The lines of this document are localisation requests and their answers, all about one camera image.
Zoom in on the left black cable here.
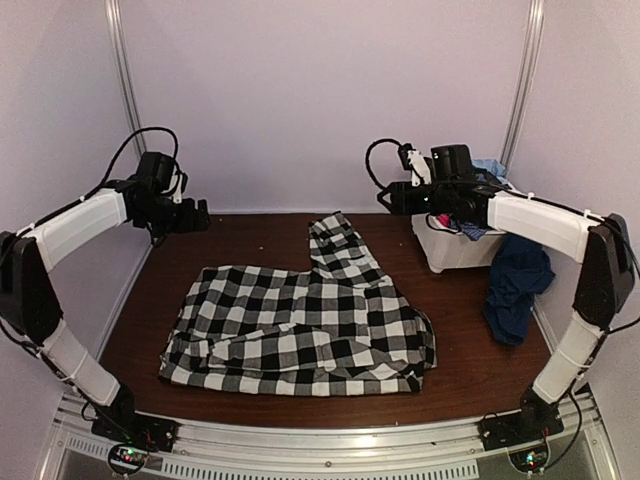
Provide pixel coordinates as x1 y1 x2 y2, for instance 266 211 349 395
99 127 180 186

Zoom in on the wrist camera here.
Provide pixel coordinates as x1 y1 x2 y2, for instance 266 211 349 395
167 172 189 204
398 143 433 188

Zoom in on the black white plaid shirt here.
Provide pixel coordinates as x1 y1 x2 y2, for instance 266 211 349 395
159 213 437 397

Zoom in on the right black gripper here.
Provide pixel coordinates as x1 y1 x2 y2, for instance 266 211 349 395
378 183 456 218

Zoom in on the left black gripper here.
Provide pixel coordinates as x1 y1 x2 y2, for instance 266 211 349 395
138 195 211 239

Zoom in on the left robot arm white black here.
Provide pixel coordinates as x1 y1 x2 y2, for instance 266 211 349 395
1 152 209 444

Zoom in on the red pink garment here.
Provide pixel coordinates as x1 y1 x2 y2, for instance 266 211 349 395
437 214 450 228

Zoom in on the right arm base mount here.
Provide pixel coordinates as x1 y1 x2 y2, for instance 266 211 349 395
478 389 564 476

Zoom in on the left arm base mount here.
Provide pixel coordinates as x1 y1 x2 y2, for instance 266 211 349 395
86 385 179 479

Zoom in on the left aluminium corner post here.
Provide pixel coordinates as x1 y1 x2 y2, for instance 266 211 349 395
104 0 142 132

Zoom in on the aluminium front rail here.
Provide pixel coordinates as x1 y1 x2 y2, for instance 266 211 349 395
49 394 606 480

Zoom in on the aluminium corner post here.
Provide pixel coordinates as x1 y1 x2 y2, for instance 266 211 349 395
104 0 142 132
500 0 546 169

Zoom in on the light blue garment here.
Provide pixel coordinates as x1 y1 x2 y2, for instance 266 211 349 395
472 159 507 185

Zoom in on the navy blue garment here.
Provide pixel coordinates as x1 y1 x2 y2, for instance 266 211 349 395
483 234 555 346

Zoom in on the white plastic laundry bin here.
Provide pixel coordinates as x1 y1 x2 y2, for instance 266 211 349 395
411 214 504 274

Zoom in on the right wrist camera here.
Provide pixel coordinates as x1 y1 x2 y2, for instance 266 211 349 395
398 143 433 188

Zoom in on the right aluminium corner post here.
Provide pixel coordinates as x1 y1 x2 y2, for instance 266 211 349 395
500 0 546 169

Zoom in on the black cable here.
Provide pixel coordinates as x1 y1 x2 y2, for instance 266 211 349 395
99 127 180 186
364 138 414 189

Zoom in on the right black cable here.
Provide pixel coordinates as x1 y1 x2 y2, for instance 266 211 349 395
364 138 414 189

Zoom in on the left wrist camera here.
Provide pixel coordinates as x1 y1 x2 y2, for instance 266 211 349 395
167 172 189 204

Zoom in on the blue patterned garment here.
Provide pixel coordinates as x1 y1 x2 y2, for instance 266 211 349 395
458 222 488 241

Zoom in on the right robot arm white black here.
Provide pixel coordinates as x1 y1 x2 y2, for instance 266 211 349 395
377 143 639 450

